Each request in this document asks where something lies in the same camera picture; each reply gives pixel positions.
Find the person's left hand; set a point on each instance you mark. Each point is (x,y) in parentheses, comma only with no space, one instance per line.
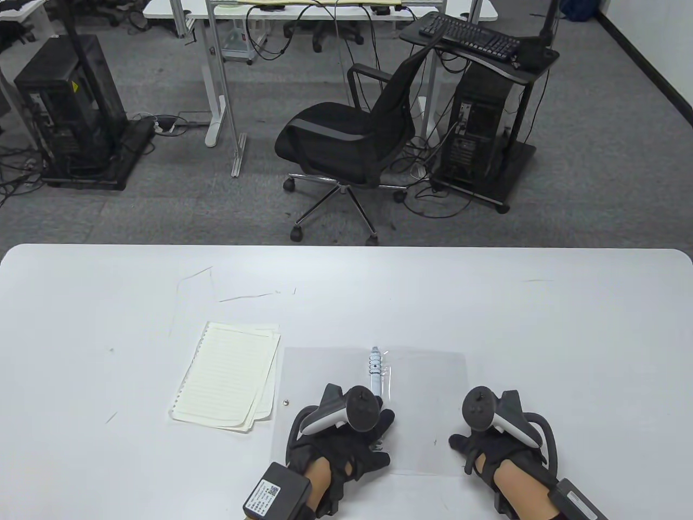
(335,452)

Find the person's right hand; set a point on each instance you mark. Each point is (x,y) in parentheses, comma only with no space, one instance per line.
(514,452)

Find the lined loose-leaf paper stack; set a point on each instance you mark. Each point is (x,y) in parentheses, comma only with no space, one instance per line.
(222,379)

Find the person's right forearm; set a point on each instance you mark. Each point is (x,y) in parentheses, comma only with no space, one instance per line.
(520,487)

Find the person's left forearm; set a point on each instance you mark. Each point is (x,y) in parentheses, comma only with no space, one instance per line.
(316,476)

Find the black and white controller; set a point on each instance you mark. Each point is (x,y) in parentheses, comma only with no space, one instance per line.
(363,409)
(479,409)

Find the black cart with keyboard tray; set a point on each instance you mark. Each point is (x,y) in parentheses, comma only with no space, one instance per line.
(517,162)

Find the black office chair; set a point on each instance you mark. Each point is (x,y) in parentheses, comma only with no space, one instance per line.
(325,130)

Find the black computer tower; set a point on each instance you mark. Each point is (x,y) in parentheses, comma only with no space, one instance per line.
(59,108)
(476,119)

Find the white power strip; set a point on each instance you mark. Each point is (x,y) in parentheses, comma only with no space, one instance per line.
(165,126)

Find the black swivel chair base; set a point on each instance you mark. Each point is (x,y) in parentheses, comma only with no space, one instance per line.
(325,35)

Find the black keyboard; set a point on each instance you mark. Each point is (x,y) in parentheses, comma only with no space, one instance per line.
(465,33)

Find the dark blue seat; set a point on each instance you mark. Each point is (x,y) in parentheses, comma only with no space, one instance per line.
(579,8)

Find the long white desk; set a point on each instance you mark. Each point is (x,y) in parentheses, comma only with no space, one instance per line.
(162,8)

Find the black stand pole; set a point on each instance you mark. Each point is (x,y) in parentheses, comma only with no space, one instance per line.
(76,38)

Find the small white desk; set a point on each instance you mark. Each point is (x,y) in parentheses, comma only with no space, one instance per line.
(16,8)

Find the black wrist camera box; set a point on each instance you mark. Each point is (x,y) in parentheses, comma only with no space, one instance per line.
(576,501)
(276,490)

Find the aluminium frame post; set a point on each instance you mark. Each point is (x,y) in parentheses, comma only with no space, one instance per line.
(222,81)

